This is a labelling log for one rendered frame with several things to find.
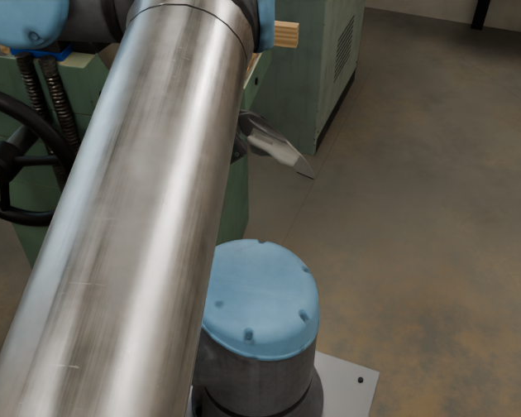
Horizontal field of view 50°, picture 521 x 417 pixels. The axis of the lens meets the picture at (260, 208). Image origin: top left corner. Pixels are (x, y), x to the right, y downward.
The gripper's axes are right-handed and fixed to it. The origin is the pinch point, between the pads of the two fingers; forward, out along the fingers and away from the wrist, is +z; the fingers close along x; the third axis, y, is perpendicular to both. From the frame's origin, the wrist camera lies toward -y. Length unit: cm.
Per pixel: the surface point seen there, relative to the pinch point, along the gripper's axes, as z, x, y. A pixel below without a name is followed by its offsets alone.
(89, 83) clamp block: -22.4, -17.1, -27.6
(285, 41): -9.3, 12.7, -43.7
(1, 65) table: -33, -34, -43
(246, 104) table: -5.5, 1.5, -32.7
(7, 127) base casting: -24, -44, -49
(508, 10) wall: 67, 123, -249
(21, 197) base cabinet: -10, -55, -56
